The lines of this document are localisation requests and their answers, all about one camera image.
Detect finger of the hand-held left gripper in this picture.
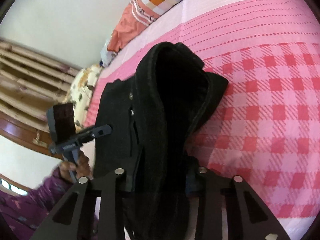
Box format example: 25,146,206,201
91,124,112,137

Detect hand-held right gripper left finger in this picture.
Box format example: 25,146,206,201
30,168,128,240

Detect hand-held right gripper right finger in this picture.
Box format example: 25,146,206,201
186,157,292,240

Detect black pants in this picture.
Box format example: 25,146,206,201
93,42,229,240

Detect person's left forearm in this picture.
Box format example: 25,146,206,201
0,167,75,240

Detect person's left hand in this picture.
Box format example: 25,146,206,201
59,152,91,180

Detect floral cream pillow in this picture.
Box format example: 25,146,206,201
65,64,104,130

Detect wooden headboard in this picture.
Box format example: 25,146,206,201
0,39,83,133

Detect light blue striped cloth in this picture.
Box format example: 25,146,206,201
100,39,118,67

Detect window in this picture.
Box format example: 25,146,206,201
0,174,28,197

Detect orange checked pillow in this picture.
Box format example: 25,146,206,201
107,0,225,53

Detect pink checked bed sheet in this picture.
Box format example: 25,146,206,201
82,0,320,240

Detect brown wooden bed frame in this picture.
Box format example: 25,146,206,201
0,111,63,159

